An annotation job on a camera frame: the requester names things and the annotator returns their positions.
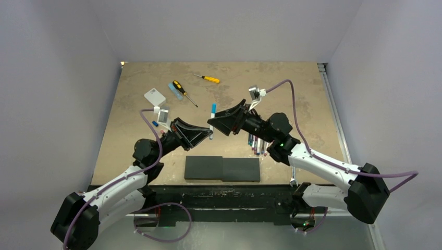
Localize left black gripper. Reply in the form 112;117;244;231
153;118;212;161

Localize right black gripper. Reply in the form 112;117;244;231
208;99;275;144

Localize light blue cap marker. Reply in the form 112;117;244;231
209;103;216;140

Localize magenta cap marker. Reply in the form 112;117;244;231
253;137;259;155

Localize blue white marker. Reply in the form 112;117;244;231
256;138;262;155

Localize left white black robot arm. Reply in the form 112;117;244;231
50;118;213;249

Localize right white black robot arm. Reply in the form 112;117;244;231
207;100;390;224

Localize black rectangular block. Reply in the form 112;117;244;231
184;156;261;182

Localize white square box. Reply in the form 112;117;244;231
144;88;166;107

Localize black yellow screwdriver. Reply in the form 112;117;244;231
172;80;198;107

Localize silver wrench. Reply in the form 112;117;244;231
289;167;298;187

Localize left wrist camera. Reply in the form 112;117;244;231
154;106;171;131

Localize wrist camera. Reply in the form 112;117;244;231
249;85;267;111
154;106;171;131

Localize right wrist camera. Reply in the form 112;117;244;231
249;85;267;111

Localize yellow handle screwdriver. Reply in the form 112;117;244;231
194;74;220;84

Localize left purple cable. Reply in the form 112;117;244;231
62;109;164;250

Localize black base frame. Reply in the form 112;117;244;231
126;184;325;227

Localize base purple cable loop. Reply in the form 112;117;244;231
133;201;193;243

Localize aluminium side rail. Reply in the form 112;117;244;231
317;63;352;164

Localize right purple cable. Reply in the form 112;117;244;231
265;79;419;194

